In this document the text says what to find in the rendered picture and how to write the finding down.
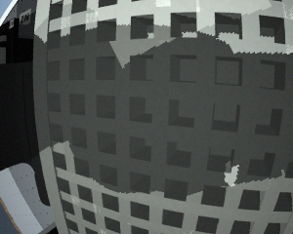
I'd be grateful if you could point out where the white label with black lettering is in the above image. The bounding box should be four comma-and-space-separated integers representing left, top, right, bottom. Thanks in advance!
20, 9, 31, 24

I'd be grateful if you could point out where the grey metal base plate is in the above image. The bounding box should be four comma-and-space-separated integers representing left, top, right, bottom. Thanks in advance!
0, 0, 55, 234

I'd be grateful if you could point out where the black rectangular frame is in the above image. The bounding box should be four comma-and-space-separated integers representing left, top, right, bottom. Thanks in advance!
0, 18, 34, 63

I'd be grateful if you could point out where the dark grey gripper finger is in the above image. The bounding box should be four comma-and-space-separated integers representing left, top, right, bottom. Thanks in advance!
0, 61, 51, 207

